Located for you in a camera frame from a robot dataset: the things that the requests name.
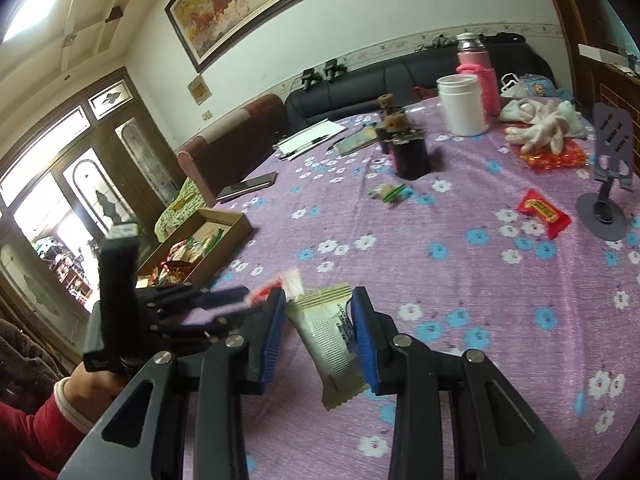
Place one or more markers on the white cloth gloves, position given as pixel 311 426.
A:
pixel 542 125

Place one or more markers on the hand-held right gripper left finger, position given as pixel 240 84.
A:
pixel 274 345

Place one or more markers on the pink sleeved thermos bottle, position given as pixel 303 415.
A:
pixel 477 80

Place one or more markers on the framed horse painting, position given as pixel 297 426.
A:
pixel 240 5

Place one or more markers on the black pen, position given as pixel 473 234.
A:
pixel 312 141

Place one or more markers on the brown upholstered chair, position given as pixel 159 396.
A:
pixel 225 135

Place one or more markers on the pile of snack packets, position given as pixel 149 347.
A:
pixel 185 252

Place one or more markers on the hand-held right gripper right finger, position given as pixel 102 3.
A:
pixel 361 345

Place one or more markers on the black phone stand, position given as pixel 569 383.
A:
pixel 612 130

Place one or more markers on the small green wrapped candy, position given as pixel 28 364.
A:
pixel 387 192

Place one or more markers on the brown fuzzy cloth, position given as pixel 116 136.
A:
pixel 25 360

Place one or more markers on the white flat box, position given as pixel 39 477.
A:
pixel 600 52

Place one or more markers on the flat red gold packet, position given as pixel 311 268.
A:
pixel 565 159

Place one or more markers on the white plastic jar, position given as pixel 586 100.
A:
pixel 462 107

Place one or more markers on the small black gadget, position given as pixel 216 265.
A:
pixel 309 79
pixel 332 67

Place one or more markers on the red white snack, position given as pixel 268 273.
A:
pixel 287 282

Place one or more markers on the clear plastic bag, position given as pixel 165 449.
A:
pixel 537 85

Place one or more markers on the wooden glass cabinet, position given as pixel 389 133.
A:
pixel 615 95

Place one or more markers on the purple floral tablecloth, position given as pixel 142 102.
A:
pixel 450 280

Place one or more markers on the person's left forearm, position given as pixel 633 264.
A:
pixel 30 435

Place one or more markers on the pale white snack packet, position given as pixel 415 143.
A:
pixel 325 340

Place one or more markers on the green floral cushion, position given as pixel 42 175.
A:
pixel 177 207

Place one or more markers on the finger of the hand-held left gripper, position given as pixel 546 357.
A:
pixel 200 331
pixel 225 297

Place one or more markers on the black cloth bundle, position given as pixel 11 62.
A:
pixel 502 37

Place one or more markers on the smartphone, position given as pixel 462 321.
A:
pixel 247 186

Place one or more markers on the person's left hand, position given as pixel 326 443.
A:
pixel 92 395

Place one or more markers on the cardboard box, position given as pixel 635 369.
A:
pixel 220 265

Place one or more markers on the black leather sofa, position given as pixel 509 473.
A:
pixel 400 77

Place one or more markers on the red snack packet yellow label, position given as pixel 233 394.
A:
pixel 542 212

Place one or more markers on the thin booklet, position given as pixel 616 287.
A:
pixel 356 141

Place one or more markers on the white notepad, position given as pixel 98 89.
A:
pixel 320 130

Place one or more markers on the wooden glass door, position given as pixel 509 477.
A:
pixel 55 175

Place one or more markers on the small yellow wall plaque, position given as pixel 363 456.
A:
pixel 198 90

